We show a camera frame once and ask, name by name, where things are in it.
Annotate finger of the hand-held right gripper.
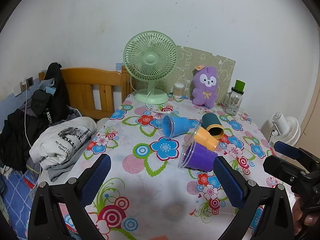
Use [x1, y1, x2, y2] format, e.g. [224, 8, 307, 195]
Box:
[262, 156, 312, 184]
[274, 141, 320, 167]

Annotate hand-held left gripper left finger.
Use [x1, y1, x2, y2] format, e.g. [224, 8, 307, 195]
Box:
[28, 153, 112, 240]

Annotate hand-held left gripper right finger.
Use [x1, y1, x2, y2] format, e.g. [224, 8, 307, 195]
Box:
[212, 156, 300, 240]

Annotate purple cup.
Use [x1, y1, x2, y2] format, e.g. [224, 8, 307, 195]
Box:
[178, 141, 218, 172]

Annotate orange cup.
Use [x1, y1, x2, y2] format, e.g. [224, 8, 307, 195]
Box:
[184, 125, 219, 152]

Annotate dark teal cup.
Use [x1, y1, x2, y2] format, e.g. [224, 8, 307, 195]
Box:
[201, 113, 224, 140]

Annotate blue cup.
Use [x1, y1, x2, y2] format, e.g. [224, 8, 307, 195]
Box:
[159, 114, 192, 139]

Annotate person's right hand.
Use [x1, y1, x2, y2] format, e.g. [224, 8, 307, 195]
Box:
[292, 193, 320, 236]

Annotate white standing fan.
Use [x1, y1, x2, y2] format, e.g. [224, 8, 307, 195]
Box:
[268, 112, 301, 147]

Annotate grey folded cloth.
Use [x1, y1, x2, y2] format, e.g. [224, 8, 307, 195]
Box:
[26, 159, 84, 183]

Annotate folded white printed shirt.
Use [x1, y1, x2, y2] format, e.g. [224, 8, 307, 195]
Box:
[29, 117, 97, 170]

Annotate floral tablecloth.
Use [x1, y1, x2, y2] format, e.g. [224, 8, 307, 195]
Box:
[59, 94, 298, 240]

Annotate glass jar with green lid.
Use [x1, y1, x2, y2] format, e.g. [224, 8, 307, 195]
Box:
[224, 79, 246, 116]

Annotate blue checked bedsheet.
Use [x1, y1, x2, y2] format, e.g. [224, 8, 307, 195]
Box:
[0, 167, 42, 240]

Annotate wooden bed headboard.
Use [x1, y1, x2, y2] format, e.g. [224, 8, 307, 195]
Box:
[39, 66, 134, 120]

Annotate black clothing pile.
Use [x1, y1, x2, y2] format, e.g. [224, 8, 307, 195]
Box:
[0, 107, 52, 174]

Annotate purple plush toy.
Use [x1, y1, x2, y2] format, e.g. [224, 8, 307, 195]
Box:
[192, 66, 219, 108]

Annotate black hanging jacket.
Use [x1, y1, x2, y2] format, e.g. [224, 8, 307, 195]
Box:
[44, 62, 71, 127]

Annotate cotton swab container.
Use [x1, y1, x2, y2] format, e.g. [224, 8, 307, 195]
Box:
[173, 82, 185, 99]

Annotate light blue jeans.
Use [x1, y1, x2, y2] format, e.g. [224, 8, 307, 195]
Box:
[37, 78, 57, 96]

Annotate patterned cardboard sheet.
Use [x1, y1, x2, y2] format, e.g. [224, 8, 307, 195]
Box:
[175, 45, 236, 104]

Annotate green desk fan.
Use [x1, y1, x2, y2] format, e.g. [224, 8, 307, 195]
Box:
[123, 31, 178, 105]

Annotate white fan cable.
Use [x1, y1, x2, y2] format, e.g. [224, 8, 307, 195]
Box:
[146, 90, 165, 117]

